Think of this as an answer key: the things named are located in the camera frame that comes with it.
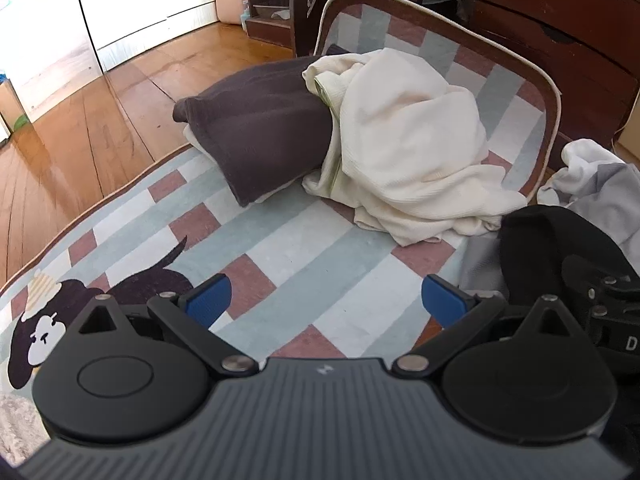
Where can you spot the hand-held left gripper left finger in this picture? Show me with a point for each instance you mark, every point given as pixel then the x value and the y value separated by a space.
pixel 212 297

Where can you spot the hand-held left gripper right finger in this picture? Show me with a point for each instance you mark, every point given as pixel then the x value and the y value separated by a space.
pixel 441 300

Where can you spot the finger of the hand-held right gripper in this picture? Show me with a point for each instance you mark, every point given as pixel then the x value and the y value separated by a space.
pixel 612 290

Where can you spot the cream waffle-knit shirt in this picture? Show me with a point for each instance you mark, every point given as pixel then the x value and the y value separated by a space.
pixel 400 135

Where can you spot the white and grey garment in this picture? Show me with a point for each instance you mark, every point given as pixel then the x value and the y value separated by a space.
pixel 595 180

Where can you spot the checked rug with dog print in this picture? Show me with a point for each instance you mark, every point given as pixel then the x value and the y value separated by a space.
pixel 310 255

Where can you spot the dark grey white-lined garment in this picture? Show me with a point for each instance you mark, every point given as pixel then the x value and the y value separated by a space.
pixel 260 120

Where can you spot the dark wooden dresser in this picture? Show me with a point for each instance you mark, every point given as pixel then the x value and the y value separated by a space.
pixel 565 25

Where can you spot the cardboard box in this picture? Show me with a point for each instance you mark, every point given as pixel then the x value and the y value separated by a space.
pixel 10 105

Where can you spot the small blue bottle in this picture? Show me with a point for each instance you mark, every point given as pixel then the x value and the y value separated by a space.
pixel 243 19

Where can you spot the dark wooden chair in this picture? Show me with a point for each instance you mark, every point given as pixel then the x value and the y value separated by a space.
pixel 301 10

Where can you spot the white cabinet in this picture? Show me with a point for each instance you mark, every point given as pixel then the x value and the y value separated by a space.
pixel 150 0

